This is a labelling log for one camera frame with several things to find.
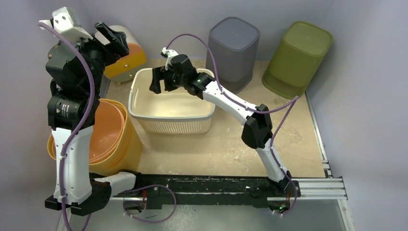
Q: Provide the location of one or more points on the aluminium frame rail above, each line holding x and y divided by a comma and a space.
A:
220, 152

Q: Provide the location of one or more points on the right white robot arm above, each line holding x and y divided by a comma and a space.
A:
257, 130

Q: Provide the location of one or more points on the white mini drawer cabinet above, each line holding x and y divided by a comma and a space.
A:
126, 67

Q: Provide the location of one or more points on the grey plastic basket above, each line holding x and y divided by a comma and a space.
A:
234, 43

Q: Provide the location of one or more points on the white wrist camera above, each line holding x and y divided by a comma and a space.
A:
65, 22
168, 54

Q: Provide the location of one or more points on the orange plastic basin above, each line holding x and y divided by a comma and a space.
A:
100, 140

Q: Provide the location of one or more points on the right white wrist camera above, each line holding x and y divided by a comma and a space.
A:
168, 54

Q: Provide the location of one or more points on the white plastic basket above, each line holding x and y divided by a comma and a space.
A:
175, 112

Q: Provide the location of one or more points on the green plastic basket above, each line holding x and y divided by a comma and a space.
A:
296, 59

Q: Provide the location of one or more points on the yellow plastic basket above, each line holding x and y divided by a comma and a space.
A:
126, 156

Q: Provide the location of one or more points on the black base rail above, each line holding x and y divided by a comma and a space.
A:
259, 192

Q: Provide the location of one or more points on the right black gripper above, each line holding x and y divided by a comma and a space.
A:
164, 78

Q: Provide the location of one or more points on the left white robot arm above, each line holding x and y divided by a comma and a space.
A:
67, 114

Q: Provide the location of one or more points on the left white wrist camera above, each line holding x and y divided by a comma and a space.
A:
65, 22

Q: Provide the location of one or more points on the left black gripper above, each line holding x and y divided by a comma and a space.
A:
117, 47

